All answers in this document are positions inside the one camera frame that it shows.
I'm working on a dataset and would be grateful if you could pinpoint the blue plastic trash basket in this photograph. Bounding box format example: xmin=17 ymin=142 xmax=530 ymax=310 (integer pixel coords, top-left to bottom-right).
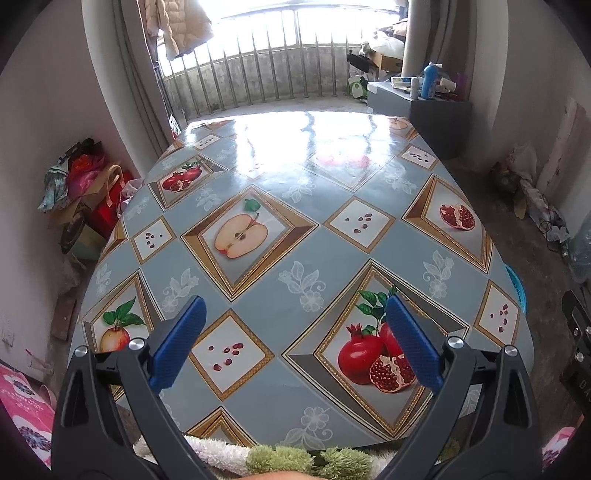
xmin=505 ymin=265 xmax=528 ymax=314

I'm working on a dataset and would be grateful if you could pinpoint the beige fluffy blanket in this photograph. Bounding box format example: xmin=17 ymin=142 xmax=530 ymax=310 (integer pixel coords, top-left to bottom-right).
xmin=133 ymin=433 xmax=260 ymax=478

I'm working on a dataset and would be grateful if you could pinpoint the large water jug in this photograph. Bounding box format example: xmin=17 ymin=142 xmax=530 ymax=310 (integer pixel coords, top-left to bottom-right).
xmin=569 ymin=218 xmax=591 ymax=284

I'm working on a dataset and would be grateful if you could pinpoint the green plush toy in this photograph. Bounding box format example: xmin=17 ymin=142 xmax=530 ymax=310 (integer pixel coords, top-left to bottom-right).
xmin=244 ymin=442 xmax=463 ymax=480

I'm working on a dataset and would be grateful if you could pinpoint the pink printed bag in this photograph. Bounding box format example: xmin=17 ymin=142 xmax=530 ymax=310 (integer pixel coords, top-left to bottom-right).
xmin=1 ymin=365 xmax=55 ymax=469

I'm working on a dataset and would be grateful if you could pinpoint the fruit pattern tablecloth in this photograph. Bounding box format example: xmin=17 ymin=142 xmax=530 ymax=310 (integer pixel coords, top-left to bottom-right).
xmin=73 ymin=112 xmax=534 ymax=449

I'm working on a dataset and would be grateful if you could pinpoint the white plastic bag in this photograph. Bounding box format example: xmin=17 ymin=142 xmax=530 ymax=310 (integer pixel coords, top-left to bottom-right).
xmin=506 ymin=142 xmax=538 ymax=184

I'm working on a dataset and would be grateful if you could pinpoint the pink rolled mat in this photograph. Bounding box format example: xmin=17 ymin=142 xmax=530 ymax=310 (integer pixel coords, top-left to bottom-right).
xmin=536 ymin=97 xmax=587 ymax=199

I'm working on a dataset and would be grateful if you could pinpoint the grey cabinet box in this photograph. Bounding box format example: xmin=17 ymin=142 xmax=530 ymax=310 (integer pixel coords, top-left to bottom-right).
xmin=368 ymin=81 xmax=472 ymax=160

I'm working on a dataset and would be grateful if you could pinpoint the blue spray bottle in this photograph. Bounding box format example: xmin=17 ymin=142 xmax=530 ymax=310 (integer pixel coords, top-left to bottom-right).
xmin=420 ymin=62 xmax=442 ymax=100

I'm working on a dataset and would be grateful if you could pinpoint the cardboard box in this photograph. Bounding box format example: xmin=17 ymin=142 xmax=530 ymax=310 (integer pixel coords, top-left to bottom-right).
xmin=369 ymin=51 xmax=403 ymax=73

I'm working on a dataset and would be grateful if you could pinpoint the beige quilted jacket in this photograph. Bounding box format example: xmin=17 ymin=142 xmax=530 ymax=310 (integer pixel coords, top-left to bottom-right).
xmin=138 ymin=0 xmax=213 ymax=60

